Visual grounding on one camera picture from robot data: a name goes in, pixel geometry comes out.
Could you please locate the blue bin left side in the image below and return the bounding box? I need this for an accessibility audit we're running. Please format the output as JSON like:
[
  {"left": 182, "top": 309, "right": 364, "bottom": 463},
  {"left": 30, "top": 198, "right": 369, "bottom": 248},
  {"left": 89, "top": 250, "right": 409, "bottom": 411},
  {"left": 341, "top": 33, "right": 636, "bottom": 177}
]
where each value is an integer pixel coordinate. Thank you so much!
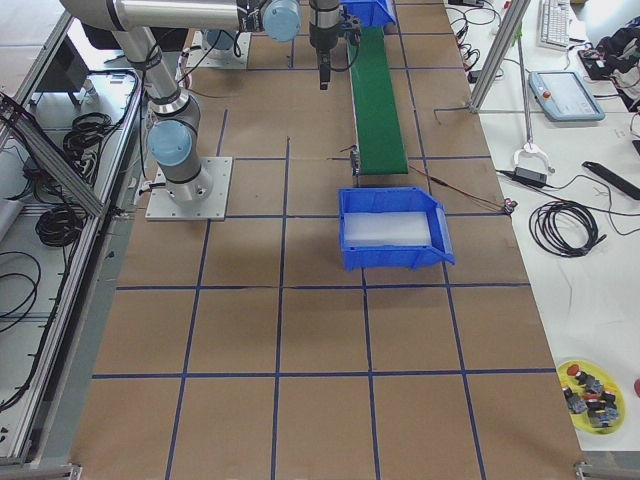
[{"left": 341, "top": 0, "right": 397, "bottom": 28}]

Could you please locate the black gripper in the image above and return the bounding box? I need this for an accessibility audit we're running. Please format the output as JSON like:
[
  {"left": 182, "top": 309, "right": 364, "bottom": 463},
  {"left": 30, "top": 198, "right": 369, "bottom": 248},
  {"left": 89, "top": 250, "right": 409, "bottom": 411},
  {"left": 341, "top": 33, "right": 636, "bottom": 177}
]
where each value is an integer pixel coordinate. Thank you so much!
[{"left": 309, "top": 0, "right": 341, "bottom": 90}]

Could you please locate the yellow plate of buttons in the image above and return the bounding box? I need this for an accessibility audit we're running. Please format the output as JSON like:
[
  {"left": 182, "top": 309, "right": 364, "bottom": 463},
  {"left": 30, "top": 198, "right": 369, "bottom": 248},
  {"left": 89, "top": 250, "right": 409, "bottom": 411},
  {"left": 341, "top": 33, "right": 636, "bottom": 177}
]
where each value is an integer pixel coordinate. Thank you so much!
[{"left": 556, "top": 359, "right": 626, "bottom": 435}]

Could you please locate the black flat bar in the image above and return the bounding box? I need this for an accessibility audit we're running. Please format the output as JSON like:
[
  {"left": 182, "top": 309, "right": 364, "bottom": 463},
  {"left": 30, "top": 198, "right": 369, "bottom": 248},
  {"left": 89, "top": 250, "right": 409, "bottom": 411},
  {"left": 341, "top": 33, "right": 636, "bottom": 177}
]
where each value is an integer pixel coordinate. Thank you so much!
[{"left": 582, "top": 161, "right": 640, "bottom": 200}]

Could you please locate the aluminium frame post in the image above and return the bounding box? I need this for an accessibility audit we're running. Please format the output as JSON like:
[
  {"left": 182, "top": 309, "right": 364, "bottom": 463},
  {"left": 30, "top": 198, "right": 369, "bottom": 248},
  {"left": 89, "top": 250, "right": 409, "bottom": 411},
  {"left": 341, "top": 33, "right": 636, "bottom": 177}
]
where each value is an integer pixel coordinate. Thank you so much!
[{"left": 468, "top": 0, "right": 530, "bottom": 113}]

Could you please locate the blue bin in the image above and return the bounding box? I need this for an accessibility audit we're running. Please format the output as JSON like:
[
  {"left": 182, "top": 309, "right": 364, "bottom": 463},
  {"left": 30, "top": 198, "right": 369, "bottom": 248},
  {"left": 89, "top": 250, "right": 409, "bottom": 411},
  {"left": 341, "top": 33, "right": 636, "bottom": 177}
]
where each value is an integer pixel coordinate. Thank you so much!
[
  {"left": 338, "top": 186, "right": 455, "bottom": 271},
  {"left": 341, "top": 0, "right": 397, "bottom": 28}
]

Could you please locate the blue bin right side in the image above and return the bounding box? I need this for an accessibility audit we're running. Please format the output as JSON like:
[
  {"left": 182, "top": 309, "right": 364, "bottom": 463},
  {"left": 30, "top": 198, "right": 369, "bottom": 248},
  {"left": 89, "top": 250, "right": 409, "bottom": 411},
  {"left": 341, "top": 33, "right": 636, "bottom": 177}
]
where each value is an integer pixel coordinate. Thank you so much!
[{"left": 338, "top": 186, "right": 455, "bottom": 271}]

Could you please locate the black power adapter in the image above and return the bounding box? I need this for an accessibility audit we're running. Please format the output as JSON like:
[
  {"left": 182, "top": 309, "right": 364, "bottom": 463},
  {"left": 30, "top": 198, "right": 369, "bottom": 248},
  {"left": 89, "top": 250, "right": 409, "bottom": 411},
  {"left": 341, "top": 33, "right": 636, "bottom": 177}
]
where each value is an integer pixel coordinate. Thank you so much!
[{"left": 513, "top": 167, "right": 547, "bottom": 188}]

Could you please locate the green conveyor belt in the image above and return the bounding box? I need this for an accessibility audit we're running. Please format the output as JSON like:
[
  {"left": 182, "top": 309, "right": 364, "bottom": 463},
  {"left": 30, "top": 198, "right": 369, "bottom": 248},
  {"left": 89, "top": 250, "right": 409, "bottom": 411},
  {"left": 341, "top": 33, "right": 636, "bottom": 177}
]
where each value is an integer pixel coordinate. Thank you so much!
[{"left": 349, "top": 27, "right": 409, "bottom": 176}]

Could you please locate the teach pendant tablet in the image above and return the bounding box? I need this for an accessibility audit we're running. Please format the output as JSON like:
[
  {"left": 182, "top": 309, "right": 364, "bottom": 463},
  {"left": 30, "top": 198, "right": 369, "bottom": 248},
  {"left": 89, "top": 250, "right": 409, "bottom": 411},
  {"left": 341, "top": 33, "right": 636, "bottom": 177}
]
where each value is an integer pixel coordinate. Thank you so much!
[{"left": 528, "top": 71, "right": 605, "bottom": 122}]

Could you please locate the coiled black cable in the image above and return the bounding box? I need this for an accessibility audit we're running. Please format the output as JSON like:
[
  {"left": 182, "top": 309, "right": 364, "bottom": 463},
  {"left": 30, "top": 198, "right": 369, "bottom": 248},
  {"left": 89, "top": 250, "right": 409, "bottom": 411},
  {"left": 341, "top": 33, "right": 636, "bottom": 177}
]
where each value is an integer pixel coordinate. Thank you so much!
[{"left": 528, "top": 200, "right": 609, "bottom": 259}]

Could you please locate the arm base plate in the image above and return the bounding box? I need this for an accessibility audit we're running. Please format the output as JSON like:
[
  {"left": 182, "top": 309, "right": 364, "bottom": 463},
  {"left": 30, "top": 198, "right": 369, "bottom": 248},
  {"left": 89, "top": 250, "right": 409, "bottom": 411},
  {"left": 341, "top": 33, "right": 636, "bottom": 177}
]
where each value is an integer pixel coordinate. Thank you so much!
[
  {"left": 186, "top": 30, "right": 251, "bottom": 69},
  {"left": 145, "top": 157, "right": 233, "bottom": 221}
]

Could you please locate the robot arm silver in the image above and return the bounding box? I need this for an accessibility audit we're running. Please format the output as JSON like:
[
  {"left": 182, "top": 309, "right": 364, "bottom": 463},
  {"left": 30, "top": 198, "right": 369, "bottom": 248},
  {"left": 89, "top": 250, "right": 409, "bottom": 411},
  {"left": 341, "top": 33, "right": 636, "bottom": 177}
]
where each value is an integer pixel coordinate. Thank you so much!
[{"left": 63, "top": 1, "right": 302, "bottom": 202}]

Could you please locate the reacher grabber tool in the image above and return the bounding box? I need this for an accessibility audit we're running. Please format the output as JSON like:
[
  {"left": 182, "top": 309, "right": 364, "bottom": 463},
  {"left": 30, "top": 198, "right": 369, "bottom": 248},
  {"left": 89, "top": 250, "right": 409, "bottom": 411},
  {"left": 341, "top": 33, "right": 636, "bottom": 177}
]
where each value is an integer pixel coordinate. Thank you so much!
[{"left": 513, "top": 25, "right": 555, "bottom": 174}]

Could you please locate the white keyboard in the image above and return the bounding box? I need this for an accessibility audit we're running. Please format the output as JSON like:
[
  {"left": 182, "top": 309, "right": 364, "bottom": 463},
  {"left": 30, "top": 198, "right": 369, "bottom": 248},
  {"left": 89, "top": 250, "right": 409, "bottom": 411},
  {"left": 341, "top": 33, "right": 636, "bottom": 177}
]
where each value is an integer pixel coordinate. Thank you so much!
[{"left": 537, "top": 0, "right": 571, "bottom": 50}]

